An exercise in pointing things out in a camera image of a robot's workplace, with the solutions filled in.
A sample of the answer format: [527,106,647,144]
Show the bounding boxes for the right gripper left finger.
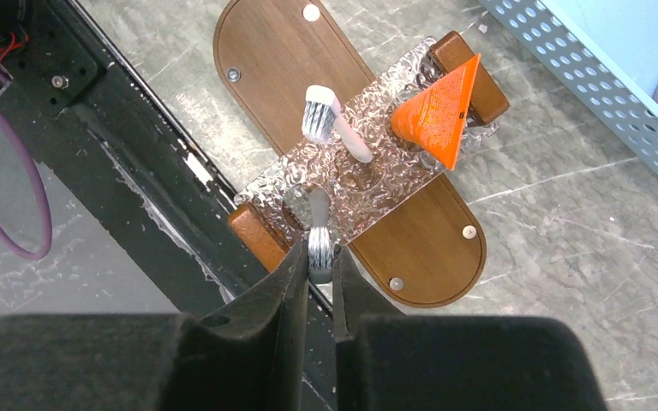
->
[0,243,308,410]

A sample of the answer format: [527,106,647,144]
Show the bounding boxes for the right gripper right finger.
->
[332,247,607,410]

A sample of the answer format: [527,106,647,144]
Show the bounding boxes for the grey toothbrush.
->
[308,188,334,284]

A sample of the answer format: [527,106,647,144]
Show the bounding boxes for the clear acrylic toothbrush holder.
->
[229,31,509,270]

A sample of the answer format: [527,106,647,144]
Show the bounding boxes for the orange toothpaste tube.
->
[390,54,482,170]

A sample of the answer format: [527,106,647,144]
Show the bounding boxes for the white toothbrush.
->
[301,85,374,164]

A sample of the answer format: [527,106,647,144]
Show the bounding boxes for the brown oval wooden tray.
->
[213,1,487,308]

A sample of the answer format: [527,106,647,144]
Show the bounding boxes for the blue plastic basket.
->
[481,1,658,175]

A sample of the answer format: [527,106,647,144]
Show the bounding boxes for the black base frame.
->
[0,1,337,410]

